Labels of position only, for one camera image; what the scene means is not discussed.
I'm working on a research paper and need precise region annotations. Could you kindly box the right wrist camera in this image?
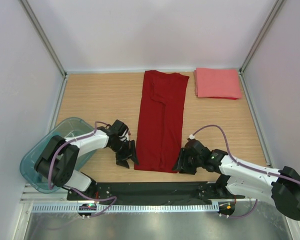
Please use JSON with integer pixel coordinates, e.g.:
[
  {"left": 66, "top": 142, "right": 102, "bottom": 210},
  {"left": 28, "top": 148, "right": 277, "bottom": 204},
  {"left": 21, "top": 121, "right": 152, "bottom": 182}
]
[{"left": 188, "top": 134, "right": 195, "bottom": 141}]

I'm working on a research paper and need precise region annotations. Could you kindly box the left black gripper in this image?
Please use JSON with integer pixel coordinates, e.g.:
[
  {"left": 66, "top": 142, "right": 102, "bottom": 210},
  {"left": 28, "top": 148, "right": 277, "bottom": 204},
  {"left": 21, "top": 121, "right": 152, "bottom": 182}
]
[{"left": 109, "top": 139, "right": 139, "bottom": 169}]

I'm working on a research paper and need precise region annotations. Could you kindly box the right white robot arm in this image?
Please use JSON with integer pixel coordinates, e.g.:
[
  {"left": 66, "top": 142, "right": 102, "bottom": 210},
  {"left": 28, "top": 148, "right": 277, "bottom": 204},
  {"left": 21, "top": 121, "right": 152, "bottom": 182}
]
[{"left": 172, "top": 139, "right": 300, "bottom": 221}]

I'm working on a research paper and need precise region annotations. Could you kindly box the folded pink t shirt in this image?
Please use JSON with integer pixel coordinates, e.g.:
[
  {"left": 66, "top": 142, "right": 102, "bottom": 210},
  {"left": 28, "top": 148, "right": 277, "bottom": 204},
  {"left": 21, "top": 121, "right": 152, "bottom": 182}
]
[{"left": 194, "top": 67, "right": 242, "bottom": 100}]

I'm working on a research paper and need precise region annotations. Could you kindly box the teal plastic bin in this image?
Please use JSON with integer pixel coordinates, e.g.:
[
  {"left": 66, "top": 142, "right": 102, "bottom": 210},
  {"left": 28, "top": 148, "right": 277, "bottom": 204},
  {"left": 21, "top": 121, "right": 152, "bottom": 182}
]
[{"left": 19, "top": 116, "right": 97, "bottom": 195}]

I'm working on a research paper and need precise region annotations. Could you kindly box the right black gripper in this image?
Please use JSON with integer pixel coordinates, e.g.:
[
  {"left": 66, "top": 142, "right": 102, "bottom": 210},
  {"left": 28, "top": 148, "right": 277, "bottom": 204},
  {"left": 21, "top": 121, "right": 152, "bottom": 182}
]
[{"left": 172, "top": 147, "right": 203, "bottom": 175}]

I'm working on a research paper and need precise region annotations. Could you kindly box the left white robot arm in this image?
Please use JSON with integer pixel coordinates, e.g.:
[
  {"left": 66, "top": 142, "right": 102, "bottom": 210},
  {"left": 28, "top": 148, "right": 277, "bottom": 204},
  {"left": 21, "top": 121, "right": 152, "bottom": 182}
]
[{"left": 34, "top": 119, "right": 139, "bottom": 200}]

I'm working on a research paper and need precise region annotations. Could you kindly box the aluminium frame rail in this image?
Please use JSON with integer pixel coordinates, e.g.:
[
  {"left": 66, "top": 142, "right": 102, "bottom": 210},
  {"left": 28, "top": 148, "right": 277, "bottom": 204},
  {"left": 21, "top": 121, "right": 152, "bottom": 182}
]
[
  {"left": 238, "top": 0, "right": 287, "bottom": 76},
  {"left": 18, "top": 0, "right": 68, "bottom": 77}
]

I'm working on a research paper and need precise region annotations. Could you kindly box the dark red t shirt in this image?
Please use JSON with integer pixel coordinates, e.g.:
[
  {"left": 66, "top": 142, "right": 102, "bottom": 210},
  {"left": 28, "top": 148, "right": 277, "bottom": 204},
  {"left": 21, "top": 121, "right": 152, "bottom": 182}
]
[{"left": 134, "top": 70, "right": 189, "bottom": 173}]

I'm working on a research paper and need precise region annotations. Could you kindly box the slotted cable duct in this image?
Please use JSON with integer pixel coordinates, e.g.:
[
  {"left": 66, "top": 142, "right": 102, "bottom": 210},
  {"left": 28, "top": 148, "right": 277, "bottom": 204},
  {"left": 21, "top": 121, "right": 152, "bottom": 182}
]
[{"left": 31, "top": 202, "right": 219, "bottom": 214}]

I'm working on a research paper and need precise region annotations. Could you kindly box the right aluminium frame rail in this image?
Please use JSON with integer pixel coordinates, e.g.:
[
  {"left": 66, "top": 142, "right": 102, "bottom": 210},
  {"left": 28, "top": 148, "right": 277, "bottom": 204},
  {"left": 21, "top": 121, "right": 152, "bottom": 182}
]
[{"left": 238, "top": 0, "right": 287, "bottom": 76}]

